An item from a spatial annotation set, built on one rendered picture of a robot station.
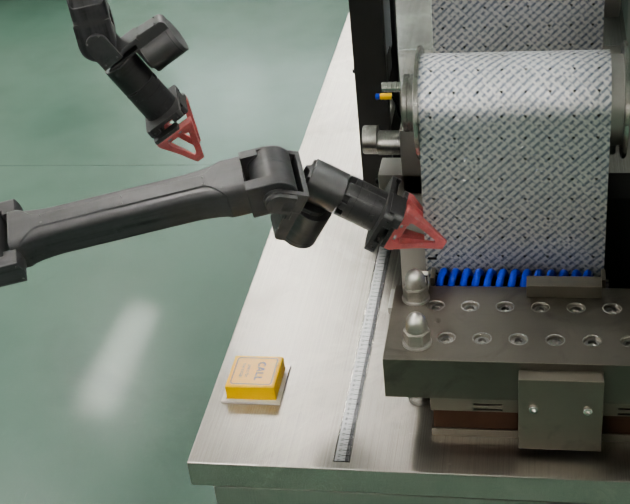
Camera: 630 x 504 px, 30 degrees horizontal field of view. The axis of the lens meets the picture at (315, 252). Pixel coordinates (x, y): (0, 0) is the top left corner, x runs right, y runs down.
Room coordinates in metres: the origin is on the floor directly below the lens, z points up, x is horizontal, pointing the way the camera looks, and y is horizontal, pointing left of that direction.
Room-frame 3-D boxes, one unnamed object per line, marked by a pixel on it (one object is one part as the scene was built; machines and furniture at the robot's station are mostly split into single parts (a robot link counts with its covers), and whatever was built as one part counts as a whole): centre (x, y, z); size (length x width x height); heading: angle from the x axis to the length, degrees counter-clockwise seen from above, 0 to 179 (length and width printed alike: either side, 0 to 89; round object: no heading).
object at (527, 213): (1.30, -0.26, 1.11); 0.23 x 0.01 x 0.18; 77
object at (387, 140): (1.43, -0.13, 1.05); 0.06 x 0.05 x 0.31; 77
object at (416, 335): (1.17, -0.11, 1.05); 0.04 x 0.04 x 0.04
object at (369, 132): (1.44, -0.09, 1.18); 0.04 x 0.02 x 0.04; 167
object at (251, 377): (1.28, 0.10, 0.91); 0.07 x 0.07 x 0.02; 77
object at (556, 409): (1.08, -0.27, 0.96); 0.10 x 0.03 x 0.11; 77
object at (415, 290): (1.26, -0.13, 1.05); 0.04 x 0.04 x 0.04
